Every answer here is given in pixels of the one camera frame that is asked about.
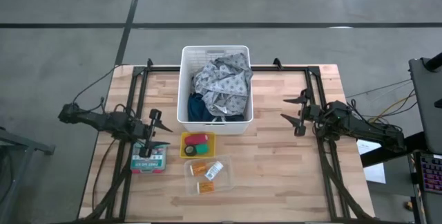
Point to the clear plastic container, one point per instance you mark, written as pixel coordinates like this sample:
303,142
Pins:
224,182

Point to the black pole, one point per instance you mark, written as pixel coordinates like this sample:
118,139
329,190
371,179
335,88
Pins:
433,62

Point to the black tape roll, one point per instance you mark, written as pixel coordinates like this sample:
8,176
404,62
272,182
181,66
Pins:
186,150

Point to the backlit keyboard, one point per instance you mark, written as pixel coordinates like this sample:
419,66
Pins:
431,174

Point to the grey patterned gown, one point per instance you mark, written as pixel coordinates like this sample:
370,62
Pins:
224,85

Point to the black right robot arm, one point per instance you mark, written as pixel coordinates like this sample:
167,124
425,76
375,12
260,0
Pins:
362,127

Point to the white supplement bottle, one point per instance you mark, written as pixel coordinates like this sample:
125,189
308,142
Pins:
214,170

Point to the teal first aid kit box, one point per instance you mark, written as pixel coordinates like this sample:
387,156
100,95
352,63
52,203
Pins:
148,164

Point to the white paper sheet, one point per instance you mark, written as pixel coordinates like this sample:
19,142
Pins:
376,175

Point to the orange pill bottle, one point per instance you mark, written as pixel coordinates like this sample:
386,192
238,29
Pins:
198,168
205,187

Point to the black aluminium table frame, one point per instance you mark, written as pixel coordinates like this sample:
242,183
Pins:
155,68

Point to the red bandage roll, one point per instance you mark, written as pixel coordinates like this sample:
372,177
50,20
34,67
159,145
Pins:
196,139

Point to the black stand beam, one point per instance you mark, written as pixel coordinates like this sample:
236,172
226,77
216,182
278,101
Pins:
390,153

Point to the grey metal side table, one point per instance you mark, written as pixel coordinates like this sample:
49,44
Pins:
20,144

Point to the white perforated plastic basket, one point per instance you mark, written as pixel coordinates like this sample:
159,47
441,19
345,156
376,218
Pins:
186,89

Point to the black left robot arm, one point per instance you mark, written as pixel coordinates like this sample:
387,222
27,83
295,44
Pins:
103,120

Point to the green bandage roll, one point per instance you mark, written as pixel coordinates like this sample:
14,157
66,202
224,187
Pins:
202,148

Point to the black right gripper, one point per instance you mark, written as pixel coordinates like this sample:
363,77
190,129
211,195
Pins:
309,113

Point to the blue cloth garment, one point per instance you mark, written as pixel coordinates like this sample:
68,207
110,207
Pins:
198,110

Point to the small yellow plastic tray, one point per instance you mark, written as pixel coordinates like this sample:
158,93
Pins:
211,139

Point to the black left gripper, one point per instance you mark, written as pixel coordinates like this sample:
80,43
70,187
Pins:
150,132

